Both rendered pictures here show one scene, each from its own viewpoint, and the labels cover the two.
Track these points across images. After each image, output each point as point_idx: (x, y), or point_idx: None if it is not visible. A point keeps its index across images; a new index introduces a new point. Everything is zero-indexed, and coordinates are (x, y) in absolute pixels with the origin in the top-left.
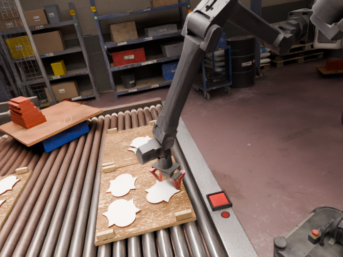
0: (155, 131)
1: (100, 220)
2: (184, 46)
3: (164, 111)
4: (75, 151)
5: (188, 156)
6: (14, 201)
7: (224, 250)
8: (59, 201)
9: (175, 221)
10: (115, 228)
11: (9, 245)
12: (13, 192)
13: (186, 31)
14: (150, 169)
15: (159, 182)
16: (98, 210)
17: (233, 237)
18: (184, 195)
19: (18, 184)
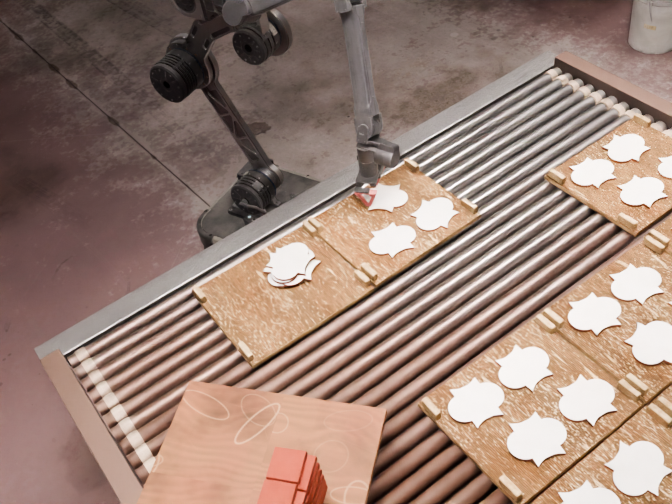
0: (374, 125)
1: (454, 227)
2: (357, 16)
3: (371, 93)
4: (328, 388)
5: (295, 214)
6: (488, 351)
7: (424, 144)
8: (452, 299)
9: (419, 172)
10: (455, 208)
11: (534, 294)
12: (476, 372)
13: (350, 4)
14: (374, 192)
15: (371, 205)
16: (443, 237)
17: (411, 139)
18: (380, 179)
19: (459, 383)
